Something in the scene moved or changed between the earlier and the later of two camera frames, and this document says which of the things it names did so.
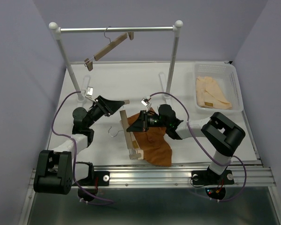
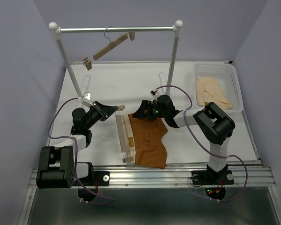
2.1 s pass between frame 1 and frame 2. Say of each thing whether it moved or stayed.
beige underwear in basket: stayed
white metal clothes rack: stayed
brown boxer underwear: moved
